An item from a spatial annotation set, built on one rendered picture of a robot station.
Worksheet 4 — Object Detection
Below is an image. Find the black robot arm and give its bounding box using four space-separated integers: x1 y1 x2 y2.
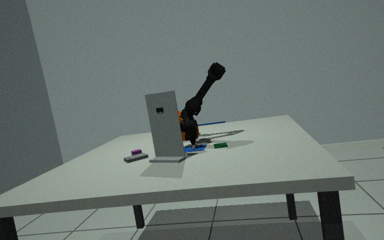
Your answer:
179 62 226 133

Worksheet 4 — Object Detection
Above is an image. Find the small purple block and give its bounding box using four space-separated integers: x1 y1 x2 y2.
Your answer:
131 149 142 156

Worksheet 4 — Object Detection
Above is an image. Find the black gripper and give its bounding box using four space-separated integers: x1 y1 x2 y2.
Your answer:
183 116 197 145

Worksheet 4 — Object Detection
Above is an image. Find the green flat rectangle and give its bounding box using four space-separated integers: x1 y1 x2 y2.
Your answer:
213 142 228 149

